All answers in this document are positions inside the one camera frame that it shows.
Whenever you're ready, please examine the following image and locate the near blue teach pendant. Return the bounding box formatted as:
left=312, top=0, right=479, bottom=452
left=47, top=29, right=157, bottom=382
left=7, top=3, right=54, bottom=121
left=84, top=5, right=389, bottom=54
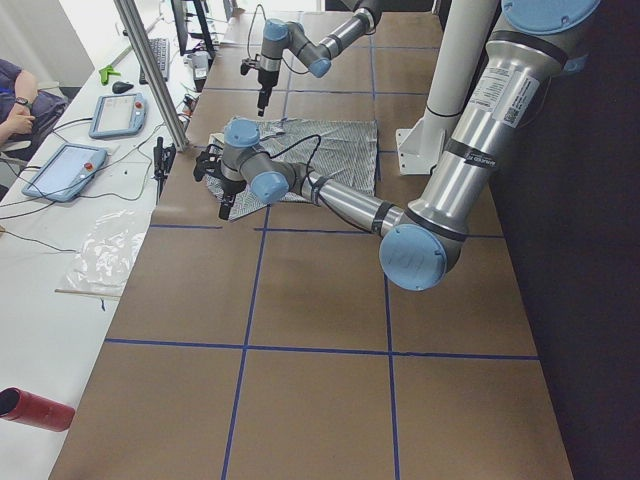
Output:
left=22, top=143, right=108, bottom=202

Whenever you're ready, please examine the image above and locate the black computer mouse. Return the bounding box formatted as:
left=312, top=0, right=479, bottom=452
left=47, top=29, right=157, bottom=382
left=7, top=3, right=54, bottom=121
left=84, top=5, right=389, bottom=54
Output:
left=112, top=81, right=134, bottom=95

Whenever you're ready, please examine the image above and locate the green tool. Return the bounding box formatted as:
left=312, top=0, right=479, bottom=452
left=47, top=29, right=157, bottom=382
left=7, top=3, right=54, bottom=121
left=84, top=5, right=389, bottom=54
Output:
left=99, top=64, right=121, bottom=85

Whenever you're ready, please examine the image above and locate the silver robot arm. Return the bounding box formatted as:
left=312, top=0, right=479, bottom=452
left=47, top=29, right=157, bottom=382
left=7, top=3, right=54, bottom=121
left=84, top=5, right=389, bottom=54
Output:
left=241, top=1, right=382, bottom=117
left=213, top=1, right=598, bottom=291

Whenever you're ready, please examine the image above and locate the black monitor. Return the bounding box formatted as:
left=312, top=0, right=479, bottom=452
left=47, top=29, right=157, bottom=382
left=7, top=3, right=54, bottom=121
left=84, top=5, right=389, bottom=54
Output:
left=170, top=0, right=215, bottom=57

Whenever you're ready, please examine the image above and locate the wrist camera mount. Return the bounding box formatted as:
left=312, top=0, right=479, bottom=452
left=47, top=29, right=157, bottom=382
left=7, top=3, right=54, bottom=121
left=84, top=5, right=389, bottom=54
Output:
left=240, top=55, right=260, bottom=76
left=193, top=144, right=223, bottom=182

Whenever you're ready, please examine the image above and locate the red cylinder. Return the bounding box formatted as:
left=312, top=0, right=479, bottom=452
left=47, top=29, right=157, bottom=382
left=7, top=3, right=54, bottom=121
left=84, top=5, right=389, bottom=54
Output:
left=1, top=387, right=75, bottom=432

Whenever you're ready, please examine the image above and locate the seated person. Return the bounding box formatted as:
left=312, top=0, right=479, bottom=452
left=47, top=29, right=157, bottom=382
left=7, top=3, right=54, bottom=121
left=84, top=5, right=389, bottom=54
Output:
left=1, top=59, right=68, bottom=161

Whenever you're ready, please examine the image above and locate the blue teach pendant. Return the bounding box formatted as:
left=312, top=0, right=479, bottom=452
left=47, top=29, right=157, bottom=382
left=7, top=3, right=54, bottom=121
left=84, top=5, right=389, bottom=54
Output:
left=22, top=143, right=108, bottom=202
left=89, top=93, right=147, bottom=139

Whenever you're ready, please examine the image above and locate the navy white striped polo shirt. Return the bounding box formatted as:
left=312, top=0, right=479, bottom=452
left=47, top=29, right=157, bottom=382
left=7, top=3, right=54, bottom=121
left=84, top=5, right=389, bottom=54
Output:
left=202, top=117, right=377, bottom=220

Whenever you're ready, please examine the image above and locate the aluminium frame post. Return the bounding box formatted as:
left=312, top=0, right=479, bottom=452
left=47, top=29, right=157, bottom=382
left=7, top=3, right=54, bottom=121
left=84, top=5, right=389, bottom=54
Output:
left=114, top=0, right=188, bottom=152

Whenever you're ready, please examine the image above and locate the clear plastic bag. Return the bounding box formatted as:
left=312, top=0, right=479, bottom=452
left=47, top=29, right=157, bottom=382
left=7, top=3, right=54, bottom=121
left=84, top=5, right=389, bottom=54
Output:
left=56, top=209, right=151, bottom=298

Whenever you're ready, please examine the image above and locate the black keyboard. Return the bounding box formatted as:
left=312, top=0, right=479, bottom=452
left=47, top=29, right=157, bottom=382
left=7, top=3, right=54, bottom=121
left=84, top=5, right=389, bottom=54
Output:
left=148, top=38, right=171, bottom=81

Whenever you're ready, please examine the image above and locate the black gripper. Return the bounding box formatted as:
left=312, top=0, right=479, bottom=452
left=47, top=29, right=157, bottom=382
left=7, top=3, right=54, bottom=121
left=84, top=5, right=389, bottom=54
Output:
left=257, top=71, right=277, bottom=117
left=218, top=178, right=245, bottom=220

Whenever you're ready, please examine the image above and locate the far blue teach pendant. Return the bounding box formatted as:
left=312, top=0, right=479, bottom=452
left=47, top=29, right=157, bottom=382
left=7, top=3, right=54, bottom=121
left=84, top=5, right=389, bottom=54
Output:
left=89, top=93, right=147, bottom=139

